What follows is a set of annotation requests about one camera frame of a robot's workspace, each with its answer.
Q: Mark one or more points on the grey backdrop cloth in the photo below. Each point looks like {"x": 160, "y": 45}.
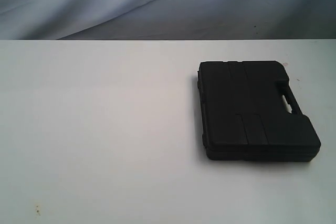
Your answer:
{"x": 167, "y": 19}

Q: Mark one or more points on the black plastic tool case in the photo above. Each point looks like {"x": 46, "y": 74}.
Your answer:
{"x": 249, "y": 113}

